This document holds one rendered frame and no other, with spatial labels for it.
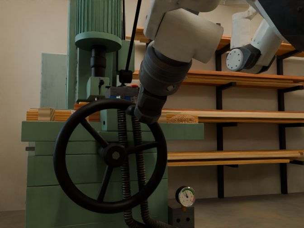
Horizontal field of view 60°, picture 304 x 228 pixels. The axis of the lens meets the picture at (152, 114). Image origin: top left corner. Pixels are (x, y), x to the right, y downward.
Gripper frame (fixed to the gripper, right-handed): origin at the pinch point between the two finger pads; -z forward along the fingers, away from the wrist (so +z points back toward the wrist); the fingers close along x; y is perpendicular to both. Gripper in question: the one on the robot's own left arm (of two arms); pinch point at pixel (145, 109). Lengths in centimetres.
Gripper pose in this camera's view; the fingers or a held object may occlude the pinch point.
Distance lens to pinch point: 62.2
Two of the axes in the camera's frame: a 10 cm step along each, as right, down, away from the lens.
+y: -9.5, -2.8, -1.4
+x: 1.4, -7.8, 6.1
